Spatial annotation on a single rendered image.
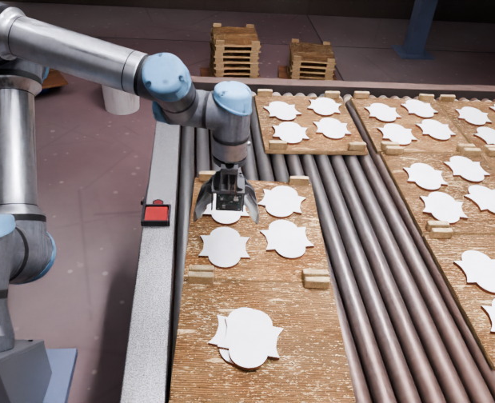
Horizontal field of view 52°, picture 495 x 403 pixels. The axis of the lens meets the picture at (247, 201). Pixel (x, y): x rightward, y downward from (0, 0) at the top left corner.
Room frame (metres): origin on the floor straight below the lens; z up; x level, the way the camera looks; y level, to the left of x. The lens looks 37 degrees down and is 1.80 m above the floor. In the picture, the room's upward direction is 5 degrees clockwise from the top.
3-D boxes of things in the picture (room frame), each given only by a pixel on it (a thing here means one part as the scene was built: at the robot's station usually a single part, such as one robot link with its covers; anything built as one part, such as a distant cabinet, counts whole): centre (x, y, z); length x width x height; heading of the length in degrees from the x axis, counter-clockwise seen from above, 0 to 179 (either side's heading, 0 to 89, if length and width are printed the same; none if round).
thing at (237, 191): (0.90, 0.04, 1.16); 0.09 x 0.08 x 0.12; 4
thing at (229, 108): (0.91, 0.05, 1.32); 0.09 x 0.08 x 0.11; 84
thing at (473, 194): (1.29, -0.63, 0.94); 0.41 x 0.35 x 0.04; 7
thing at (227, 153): (0.91, 0.04, 1.25); 0.08 x 0.08 x 0.05
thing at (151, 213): (1.06, 0.24, 0.92); 0.06 x 0.06 x 0.01; 8
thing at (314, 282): (0.83, -0.18, 0.95); 0.06 x 0.02 x 0.03; 94
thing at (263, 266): (1.04, -0.03, 0.93); 0.41 x 0.35 x 0.02; 4
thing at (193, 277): (0.81, 0.09, 0.95); 0.06 x 0.02 x 0.03; 94
